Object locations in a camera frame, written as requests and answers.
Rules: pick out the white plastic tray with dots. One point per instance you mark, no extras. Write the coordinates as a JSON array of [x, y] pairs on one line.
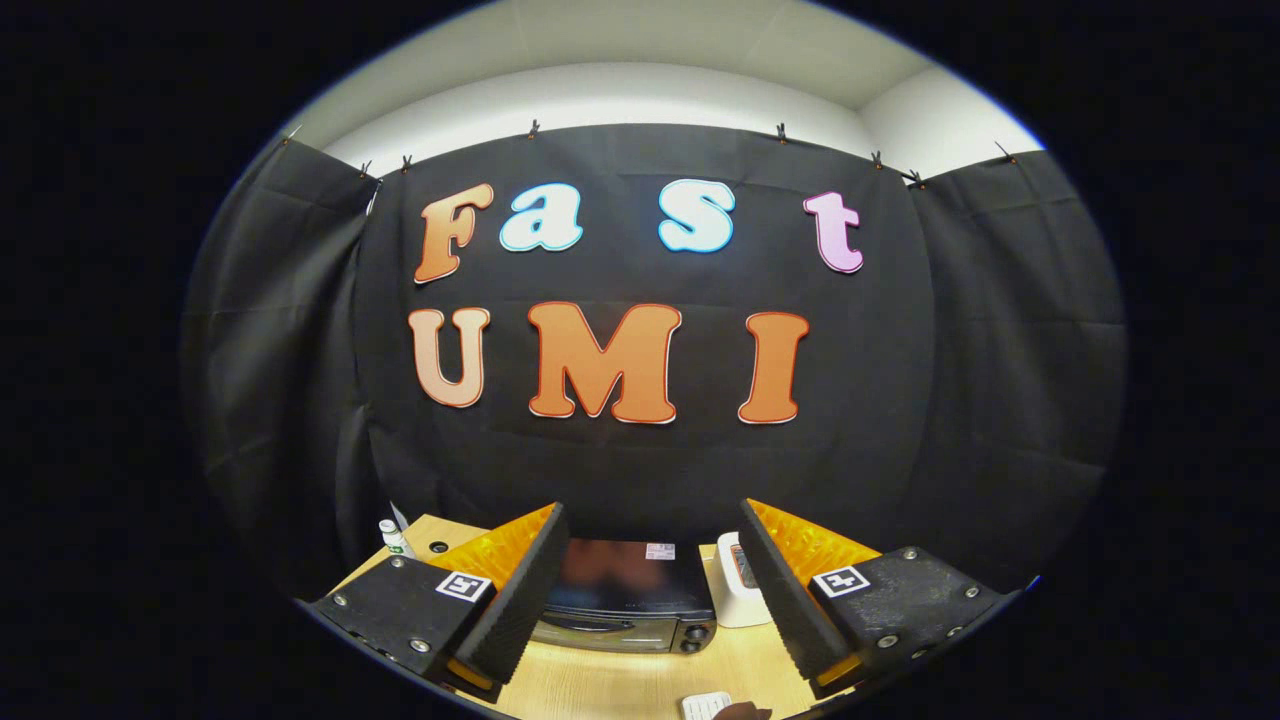
[[703, 707]]

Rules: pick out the white pop-up toaster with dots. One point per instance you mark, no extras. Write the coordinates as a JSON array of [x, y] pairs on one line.
[[735, 605]]

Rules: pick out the black backdrop cloth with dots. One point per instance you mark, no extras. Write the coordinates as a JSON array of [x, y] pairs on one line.
[[900, 400]]

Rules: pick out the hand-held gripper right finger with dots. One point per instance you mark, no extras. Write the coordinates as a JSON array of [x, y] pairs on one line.
[[778, 590]]

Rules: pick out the white bottle with green label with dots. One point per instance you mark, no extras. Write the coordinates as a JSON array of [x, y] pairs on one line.
[[394, 540]]

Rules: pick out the black toaster oven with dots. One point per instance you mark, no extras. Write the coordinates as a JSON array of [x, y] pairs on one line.
[[630, 590]]

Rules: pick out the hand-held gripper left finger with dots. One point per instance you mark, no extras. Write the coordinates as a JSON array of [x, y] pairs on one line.
[[525, 590]]

